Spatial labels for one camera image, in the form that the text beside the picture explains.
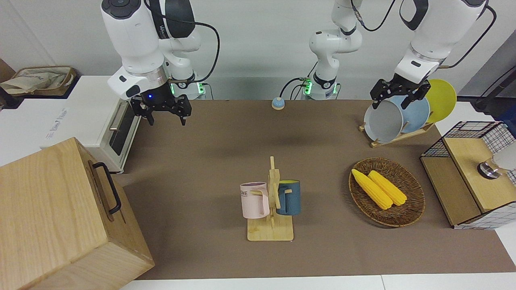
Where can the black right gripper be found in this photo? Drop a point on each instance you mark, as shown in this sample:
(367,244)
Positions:
(159,100)

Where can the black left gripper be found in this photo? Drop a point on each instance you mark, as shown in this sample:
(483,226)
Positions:
(403,86)

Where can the light wooden drawer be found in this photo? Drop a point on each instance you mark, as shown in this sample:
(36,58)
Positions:
(102,190)

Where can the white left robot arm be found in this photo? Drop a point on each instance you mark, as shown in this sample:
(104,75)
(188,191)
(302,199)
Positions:
(435,28)

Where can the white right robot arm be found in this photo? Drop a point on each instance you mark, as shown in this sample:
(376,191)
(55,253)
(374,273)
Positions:
(137,36)

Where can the grey plate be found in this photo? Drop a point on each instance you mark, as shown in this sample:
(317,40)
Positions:
(383,123)

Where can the light blue plate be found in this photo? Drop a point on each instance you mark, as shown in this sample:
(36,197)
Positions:
(415,114)

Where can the wooden plate rack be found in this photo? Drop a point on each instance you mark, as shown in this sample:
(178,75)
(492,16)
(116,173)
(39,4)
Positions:
(403,137)

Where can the yellow plate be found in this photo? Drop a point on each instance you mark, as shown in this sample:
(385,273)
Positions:
(442,100)

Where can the brown wicker basket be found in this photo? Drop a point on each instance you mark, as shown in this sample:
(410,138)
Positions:
(407,185)

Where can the yellow corn cob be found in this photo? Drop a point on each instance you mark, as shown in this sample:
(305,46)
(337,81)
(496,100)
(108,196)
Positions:
(389,188)
(371,189)

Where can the black floor stand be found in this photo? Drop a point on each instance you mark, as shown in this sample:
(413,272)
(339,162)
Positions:
(489,104)

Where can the brown cardboard box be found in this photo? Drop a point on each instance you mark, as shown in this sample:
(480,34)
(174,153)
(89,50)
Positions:
(71,82)

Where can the small blue desk bell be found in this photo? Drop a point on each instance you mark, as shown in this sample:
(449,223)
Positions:
(278,104)

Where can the white toaster oven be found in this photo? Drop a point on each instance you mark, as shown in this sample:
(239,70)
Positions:
(52,117)

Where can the silver and white lamp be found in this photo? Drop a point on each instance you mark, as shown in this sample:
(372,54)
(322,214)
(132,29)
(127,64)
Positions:
(489,170)

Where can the pink mug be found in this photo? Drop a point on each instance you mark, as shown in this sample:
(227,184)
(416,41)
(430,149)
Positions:
(253,201)

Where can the beige cloth bag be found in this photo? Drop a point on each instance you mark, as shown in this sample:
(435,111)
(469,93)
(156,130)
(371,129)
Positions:
(36,80)

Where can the dark blue mug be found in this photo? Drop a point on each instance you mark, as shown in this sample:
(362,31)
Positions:
(291,199)

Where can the light wooden cabinet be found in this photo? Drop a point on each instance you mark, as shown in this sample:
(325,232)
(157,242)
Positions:
(44,209)

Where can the wooden mug rack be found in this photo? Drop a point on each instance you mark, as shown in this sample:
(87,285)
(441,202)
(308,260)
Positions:
(270,231)

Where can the brown table mat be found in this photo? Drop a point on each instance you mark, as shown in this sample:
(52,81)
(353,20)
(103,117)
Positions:
(322,249)

